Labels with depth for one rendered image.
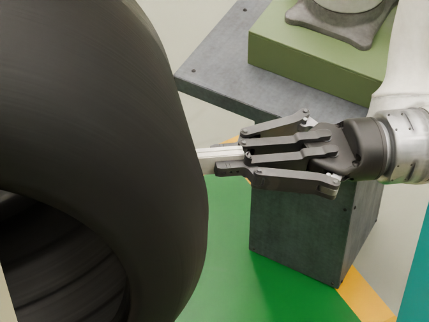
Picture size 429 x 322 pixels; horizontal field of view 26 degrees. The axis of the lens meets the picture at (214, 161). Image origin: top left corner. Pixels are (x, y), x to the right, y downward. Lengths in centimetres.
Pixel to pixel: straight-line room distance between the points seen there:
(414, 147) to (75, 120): 48
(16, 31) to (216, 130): 194
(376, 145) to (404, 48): 24
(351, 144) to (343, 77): 71
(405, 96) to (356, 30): 57
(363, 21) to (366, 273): 78
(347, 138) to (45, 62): 47
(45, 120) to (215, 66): 118
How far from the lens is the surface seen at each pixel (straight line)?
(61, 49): 75
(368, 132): 108
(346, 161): 108
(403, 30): 128
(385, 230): 246
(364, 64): 178
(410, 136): 109
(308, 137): 108
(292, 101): 181
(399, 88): 126
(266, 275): 234
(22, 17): 75
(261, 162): 105
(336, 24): 181
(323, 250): 223
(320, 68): 180
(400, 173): 110
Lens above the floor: 192
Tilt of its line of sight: 48 degrees down
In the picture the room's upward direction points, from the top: straight up
